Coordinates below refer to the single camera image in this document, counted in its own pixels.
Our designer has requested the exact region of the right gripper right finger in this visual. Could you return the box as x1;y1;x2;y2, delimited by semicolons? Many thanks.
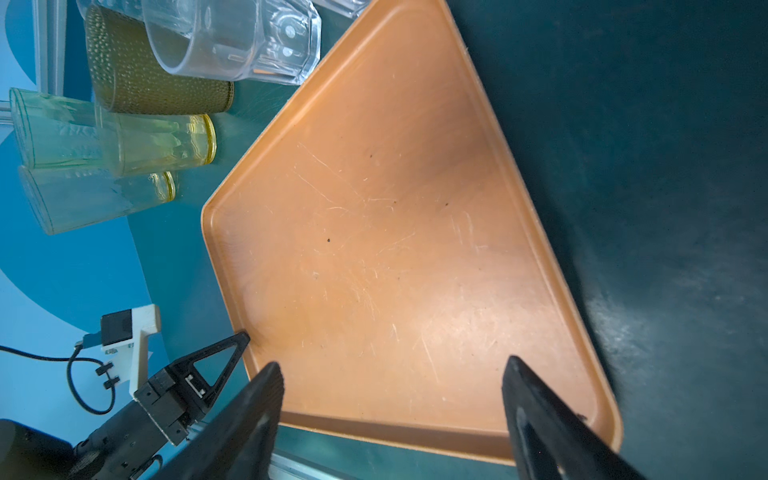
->
502;356;643;479

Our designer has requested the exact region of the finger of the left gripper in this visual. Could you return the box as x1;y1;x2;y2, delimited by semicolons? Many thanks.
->
170;331;250;408

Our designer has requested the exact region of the orange plastic tray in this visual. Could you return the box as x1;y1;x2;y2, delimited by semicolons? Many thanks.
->
201;1;623;464

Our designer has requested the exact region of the clear faceted glass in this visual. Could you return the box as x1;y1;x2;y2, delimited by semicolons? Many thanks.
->
313;0;371;19
76;0;143;21
142;0;322;85

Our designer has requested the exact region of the short yellow glass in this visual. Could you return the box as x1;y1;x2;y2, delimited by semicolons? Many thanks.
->
94;105;217;177

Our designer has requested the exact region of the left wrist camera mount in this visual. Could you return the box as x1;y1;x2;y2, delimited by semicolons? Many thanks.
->
100;304;162;397

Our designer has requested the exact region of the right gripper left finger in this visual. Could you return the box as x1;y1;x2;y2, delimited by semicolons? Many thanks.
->
154;362;285;479

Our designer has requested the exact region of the tall green glass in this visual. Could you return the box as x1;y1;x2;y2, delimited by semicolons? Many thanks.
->
18;166;177;235

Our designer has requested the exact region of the short green glass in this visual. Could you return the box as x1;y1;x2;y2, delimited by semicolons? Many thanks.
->
9;88;109;169

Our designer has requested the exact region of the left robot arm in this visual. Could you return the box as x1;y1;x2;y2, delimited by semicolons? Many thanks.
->
1;331;250;479

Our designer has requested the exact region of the aluminium right frame post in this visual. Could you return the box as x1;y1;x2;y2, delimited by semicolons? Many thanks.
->
33;0;67;96

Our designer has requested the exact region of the dark olive textured cup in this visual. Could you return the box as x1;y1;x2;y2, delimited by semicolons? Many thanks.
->
84;4;235;115

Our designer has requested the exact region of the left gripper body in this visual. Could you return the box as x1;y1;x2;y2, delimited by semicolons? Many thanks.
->
67;366;210;479

